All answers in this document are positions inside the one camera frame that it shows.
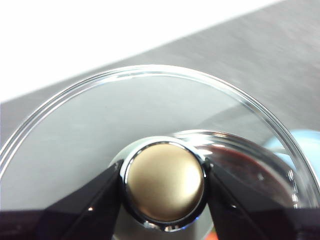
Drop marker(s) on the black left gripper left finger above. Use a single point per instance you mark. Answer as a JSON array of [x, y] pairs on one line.
[[75, 215]]

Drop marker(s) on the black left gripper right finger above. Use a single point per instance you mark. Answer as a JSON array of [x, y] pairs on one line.
[[250, 215]]

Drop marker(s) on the glass lid with green knob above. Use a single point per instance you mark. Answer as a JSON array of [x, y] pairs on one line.
[[165, 182]]

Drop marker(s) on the blue plate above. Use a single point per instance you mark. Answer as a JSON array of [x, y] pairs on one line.
[[305, 142]]

